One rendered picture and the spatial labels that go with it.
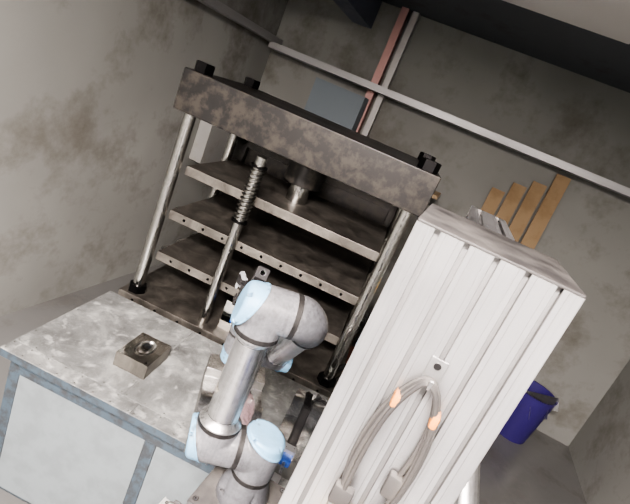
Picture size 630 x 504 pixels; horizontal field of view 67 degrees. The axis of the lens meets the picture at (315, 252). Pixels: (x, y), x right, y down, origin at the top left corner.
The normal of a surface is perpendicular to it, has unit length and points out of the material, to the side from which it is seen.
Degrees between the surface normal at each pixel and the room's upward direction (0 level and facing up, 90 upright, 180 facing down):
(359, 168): 90
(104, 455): 90
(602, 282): 90
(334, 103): 90
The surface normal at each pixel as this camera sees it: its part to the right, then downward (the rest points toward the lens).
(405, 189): -0.21, 0.23
